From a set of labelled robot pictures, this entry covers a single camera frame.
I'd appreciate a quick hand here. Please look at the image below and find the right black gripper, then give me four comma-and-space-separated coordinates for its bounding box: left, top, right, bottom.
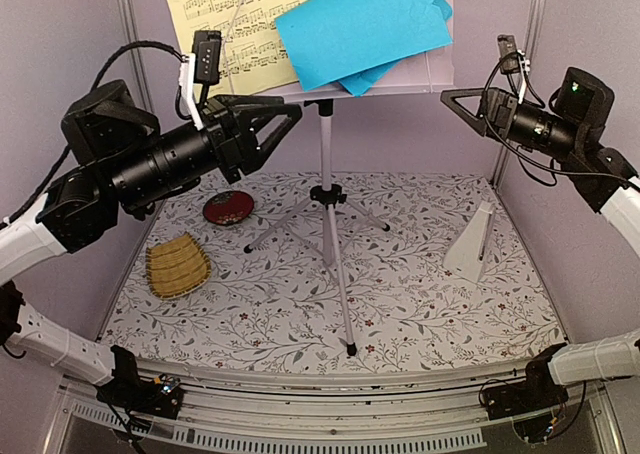
443, 85, 586, 161

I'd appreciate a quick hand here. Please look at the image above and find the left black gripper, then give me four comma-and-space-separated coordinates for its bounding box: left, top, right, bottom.
108, 92, 304, 210

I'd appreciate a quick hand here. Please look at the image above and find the silver tripod music stand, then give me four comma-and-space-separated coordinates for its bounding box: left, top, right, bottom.
219, 0, 457, 358

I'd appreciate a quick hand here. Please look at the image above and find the yellow sheet music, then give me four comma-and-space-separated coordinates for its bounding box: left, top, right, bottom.
167, 0, 307, 96

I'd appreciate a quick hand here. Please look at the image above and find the blue paper sheet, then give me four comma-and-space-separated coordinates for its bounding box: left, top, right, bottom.
275, 0, 453, 96

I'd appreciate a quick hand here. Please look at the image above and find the white metronome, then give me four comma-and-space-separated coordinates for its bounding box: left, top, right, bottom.
443, 201, 495, 283

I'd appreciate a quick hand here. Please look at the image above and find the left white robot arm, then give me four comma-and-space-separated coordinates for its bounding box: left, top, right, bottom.
1, 80, 302, 408

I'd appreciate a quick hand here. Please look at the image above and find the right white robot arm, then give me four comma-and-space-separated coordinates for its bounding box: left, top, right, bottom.
440, 67, 639, 410

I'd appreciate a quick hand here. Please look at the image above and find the red floral plate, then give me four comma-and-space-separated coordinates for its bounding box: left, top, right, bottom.
202, 190, 255, 226

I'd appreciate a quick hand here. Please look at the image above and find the floral table mat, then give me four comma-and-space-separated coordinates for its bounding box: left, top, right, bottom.
102, 173, 565, 374

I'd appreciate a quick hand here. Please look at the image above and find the woven bamboo tray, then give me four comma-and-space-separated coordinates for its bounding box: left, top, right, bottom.
146, 233, 212, 300

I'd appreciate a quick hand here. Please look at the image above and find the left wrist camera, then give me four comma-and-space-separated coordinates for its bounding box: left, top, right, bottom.
177, 30, 222, 130

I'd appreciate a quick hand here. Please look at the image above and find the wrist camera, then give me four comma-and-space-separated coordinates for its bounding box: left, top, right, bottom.
177, 30, 222, 130
497, 34, 530, 103

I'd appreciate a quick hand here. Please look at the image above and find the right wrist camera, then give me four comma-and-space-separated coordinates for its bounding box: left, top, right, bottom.
497, 34, 530, 103

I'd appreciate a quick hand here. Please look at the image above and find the left aluminium frame post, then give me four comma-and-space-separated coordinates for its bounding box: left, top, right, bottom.
112, 0, 175, 189

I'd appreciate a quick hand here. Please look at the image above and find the aluminium frame post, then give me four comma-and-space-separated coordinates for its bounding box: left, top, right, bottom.
112, 0, 175, 189
490, 0, 546, 192

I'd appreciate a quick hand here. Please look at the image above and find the right aluminium frame post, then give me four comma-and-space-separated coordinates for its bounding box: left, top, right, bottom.
490, 0, 546, 192

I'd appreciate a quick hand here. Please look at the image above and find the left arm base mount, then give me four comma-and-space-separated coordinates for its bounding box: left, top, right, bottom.
96, 346, 184, 420

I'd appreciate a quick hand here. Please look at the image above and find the front aluminium rail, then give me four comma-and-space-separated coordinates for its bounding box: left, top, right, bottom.
44, 361, 631, 453

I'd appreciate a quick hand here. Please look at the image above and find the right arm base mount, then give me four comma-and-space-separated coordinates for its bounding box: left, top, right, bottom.
478, 343, 587, 444

